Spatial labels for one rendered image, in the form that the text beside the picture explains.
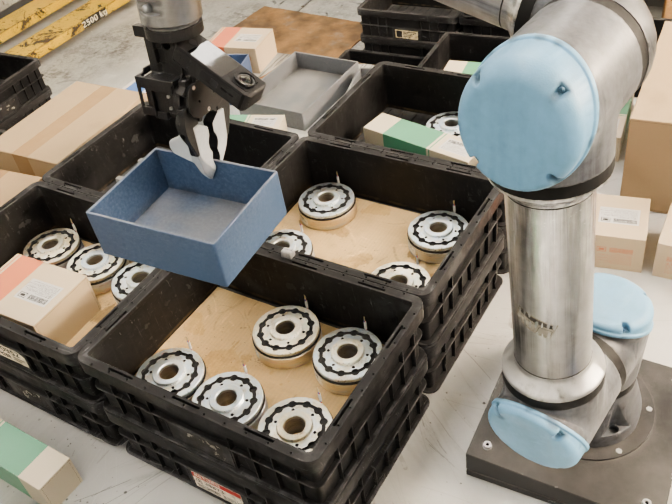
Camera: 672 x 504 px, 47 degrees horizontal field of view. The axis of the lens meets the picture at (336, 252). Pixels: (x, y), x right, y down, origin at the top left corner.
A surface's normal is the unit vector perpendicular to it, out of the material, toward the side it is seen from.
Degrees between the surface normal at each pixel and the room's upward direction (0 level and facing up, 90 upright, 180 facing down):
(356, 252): 0
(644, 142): 90
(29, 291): 0
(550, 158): 84
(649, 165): 90
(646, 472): 4
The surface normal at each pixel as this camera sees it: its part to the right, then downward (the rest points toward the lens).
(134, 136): 0.85, 0.25
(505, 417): -0.57, 0.69
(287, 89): -0.13, -0.75
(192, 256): -0.45, 0.64
